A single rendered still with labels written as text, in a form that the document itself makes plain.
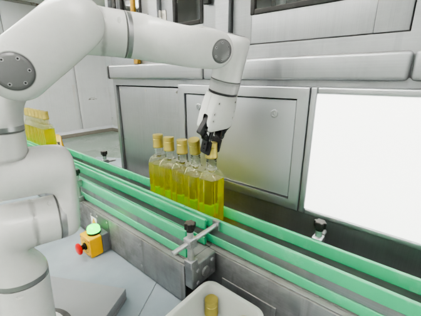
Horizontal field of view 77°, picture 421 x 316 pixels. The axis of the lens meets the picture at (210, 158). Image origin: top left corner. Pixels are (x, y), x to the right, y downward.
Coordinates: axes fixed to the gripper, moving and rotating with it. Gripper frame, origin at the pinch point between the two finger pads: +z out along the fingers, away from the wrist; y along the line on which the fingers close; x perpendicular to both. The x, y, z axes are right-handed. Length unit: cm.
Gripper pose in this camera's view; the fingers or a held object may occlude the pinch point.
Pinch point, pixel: (210, 145)
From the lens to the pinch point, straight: 73.8
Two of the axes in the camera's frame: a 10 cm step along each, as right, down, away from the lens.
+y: -6.4, 2.2, -7.3
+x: 7.4, 4.3, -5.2
